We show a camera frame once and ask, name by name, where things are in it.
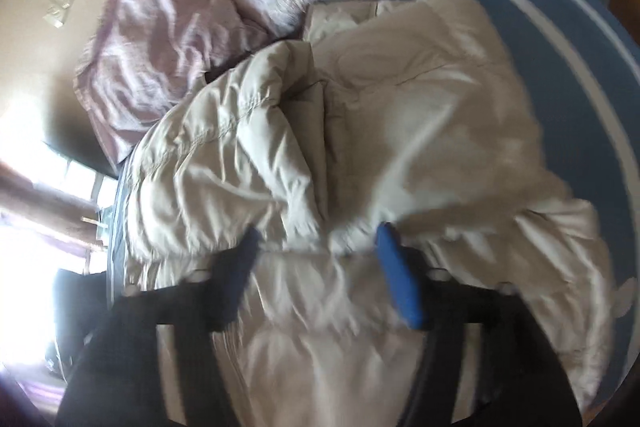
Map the white puffer jacket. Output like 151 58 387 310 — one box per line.
120 0 618 427

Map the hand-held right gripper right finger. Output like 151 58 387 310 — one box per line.
375 222 585 427

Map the dark bed headboard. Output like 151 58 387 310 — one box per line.
42 104 123 180

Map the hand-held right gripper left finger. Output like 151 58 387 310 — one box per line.
54 226 263 427

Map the brown curtain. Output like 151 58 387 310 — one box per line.
0 159 98 258

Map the bright window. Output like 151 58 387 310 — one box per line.
0 142 121 373

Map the lilac patterned duvet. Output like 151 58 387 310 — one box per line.
74 0 586 168

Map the blue white striped bed sheet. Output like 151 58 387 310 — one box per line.
107 0 640 427

